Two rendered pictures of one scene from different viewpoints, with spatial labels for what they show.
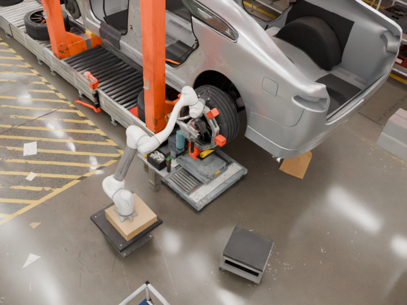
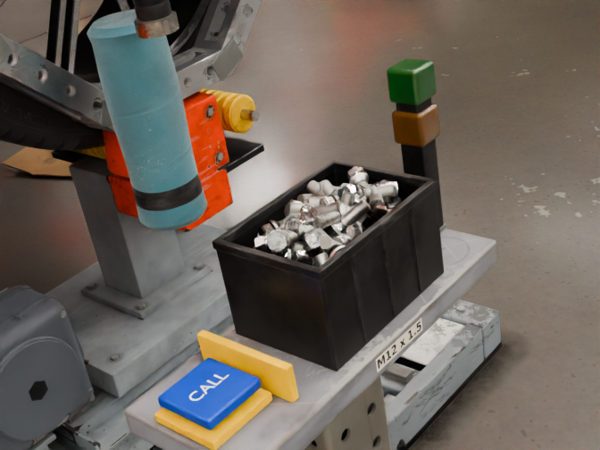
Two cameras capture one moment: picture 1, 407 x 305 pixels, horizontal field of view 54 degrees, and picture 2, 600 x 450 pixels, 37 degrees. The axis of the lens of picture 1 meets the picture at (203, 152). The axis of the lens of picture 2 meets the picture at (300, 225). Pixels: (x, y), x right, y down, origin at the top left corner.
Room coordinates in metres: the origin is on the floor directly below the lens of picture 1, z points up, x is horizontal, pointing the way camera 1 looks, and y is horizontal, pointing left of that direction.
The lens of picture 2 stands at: (2.84, 1.28, 0.99)
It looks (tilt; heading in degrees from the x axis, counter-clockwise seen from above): 28 degrees down; 274
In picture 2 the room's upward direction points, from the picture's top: 10 degrees counter-clockwise
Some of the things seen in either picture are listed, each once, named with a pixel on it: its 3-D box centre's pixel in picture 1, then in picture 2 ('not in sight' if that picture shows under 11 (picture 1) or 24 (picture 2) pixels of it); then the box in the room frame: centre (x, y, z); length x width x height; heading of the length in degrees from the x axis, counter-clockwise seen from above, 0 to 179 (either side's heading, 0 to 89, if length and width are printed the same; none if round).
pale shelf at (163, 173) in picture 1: (155, 162); (328, 329); (2.89, 0.49, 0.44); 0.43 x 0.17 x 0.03; 49
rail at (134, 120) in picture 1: (95, 92); not in sight; (4.20, 1.50, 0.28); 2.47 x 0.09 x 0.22; 49
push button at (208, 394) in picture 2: not in sight; (211, 395); (3.00, 0.62, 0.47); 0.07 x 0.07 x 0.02; 49
